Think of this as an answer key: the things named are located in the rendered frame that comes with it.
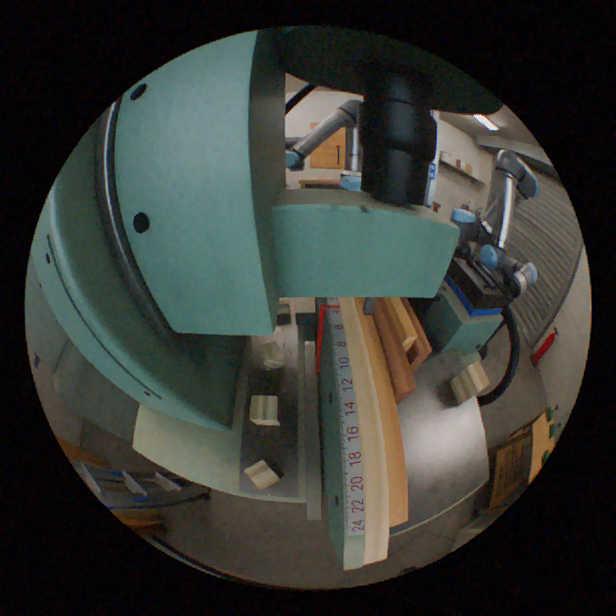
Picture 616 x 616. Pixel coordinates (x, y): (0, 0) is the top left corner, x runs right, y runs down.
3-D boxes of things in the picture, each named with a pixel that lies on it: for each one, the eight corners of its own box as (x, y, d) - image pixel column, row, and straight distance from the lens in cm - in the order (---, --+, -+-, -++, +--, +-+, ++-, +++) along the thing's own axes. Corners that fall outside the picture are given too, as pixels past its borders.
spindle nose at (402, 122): (444, 214, 15) (447, 85, 18) (368, 197, 12) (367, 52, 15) (406, 195, 20) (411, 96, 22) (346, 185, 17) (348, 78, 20)
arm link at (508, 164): (504, 136, 75) (491, 274, 66) (522, 155, 83) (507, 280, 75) (484, 137, 82) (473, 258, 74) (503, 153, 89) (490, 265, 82)
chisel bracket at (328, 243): (429, 311, 19) (463, 229, 16) (276, 314, 15) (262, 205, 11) (401, 268, 24) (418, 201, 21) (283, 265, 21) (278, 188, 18)
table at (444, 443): (495, 459, 43) (518, 449, 40) (328, 533, 28) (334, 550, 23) (407, 259, 63) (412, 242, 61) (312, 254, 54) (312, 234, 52)
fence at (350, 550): (349, 547, 23) (363, 567, 19) (332, 549, 23) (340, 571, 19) (318, 235, 51) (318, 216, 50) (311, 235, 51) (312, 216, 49)
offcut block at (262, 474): (268, 459, 30) (263, 459, 26) (283, 476, 30) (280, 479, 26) (250, 469, 30) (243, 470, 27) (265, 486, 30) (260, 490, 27)
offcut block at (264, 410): (281, 425, 30) (277, 420, 26) (256, 424, 31) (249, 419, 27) (281, 403, 31) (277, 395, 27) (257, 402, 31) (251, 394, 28)
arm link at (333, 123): (380, 106, 86) (293, 175, 79) (374, 112, 96) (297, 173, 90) (357, 89, 88) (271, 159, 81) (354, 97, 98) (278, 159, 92)
